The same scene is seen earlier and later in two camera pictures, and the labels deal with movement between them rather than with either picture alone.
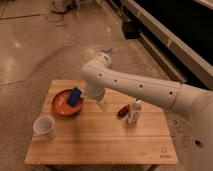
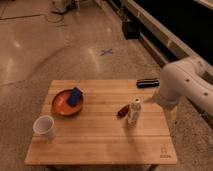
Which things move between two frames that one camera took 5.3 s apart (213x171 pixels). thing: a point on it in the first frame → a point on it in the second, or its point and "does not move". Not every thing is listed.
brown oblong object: [123, 111] does not move
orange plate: [61, 106] does not move
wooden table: [118, 129] does not move
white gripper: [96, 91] → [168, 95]
